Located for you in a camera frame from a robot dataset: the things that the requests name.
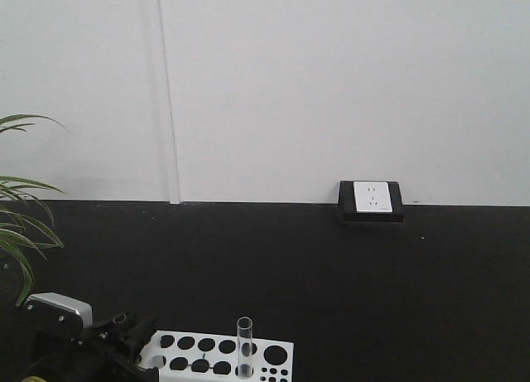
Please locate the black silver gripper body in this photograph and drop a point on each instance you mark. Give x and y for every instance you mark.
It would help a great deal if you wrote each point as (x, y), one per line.
(68, 345)

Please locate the wide transparent test tube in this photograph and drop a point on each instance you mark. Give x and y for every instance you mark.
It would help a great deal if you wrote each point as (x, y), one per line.
(245, 347)

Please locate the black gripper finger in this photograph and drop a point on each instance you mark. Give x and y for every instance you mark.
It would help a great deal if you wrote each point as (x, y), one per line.
(126, 368)
(133, 340)

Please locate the thin transparent test tube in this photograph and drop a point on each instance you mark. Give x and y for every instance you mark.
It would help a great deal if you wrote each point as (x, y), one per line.
(120, 318)

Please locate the white socket black base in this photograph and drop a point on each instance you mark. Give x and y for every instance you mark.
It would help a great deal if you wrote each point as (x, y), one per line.
(370, 202)

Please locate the white test tube rack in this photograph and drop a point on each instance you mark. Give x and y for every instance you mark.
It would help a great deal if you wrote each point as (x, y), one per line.
(194, 356)

